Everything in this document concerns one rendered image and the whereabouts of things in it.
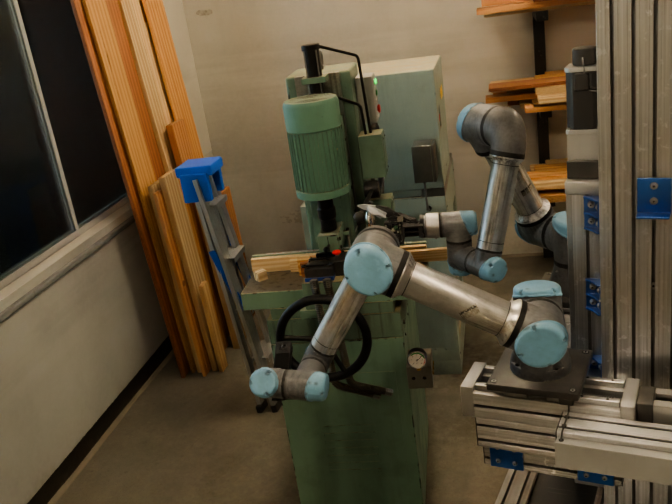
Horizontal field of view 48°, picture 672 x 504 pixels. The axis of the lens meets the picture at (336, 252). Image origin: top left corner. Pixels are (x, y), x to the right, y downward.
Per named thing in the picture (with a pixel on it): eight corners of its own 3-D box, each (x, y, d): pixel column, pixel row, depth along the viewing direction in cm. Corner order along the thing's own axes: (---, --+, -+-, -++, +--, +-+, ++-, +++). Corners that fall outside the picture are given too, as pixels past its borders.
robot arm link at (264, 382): (277, 400, 187) (245, 397, 189) (288, 398, 198) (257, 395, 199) (280, 368, 188) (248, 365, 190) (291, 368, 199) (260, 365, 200)
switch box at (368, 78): (360, 124, 261) (354, 78, 256) (363, 118, 271) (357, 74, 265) (377, 122, 260) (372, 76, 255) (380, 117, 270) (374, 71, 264)
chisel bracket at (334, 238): (320, 260, 247) (316, 236, 244) (326, 245, 260) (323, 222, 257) (342, 258, 246) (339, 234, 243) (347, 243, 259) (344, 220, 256)
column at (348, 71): (314, 276, 275) (283, 78, 250) (323, 254, 295) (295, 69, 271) (375, 272, 271) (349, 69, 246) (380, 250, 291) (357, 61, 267)
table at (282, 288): (234, 324, 236) (231, 306, 234) (257, 285, 264) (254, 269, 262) (428, 311, 225) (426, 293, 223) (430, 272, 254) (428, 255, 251)
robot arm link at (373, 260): (574, 309, 178) (361, 219, 180) (580, 339, 164) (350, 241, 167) (550, 349, 183) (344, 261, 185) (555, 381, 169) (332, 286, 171)
